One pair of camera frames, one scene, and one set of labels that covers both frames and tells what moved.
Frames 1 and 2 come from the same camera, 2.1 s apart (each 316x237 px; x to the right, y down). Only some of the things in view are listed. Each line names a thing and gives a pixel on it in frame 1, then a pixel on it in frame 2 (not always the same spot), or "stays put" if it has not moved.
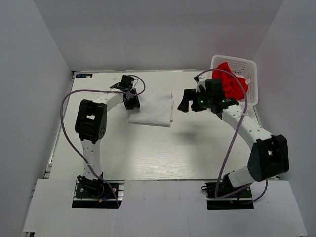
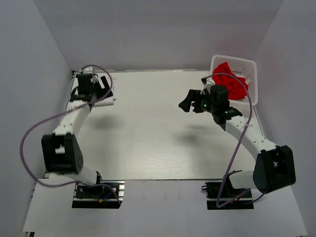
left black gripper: (136, 103) → (105, 85)
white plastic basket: (244, 68) stays put
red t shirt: (233, 87) stays put
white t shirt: (156, 109) → (107, 101)
